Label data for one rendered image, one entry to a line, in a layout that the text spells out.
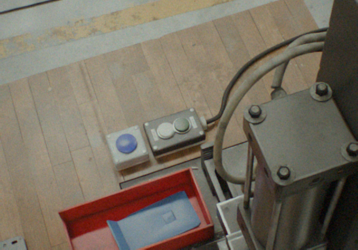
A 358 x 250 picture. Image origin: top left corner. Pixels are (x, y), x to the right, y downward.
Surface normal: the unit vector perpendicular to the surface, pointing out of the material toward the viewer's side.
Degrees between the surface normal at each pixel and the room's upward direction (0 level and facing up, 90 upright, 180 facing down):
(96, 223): 0
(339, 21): 90
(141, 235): 0
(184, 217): 0
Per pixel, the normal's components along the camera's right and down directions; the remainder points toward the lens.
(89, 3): -0.05, -0.50
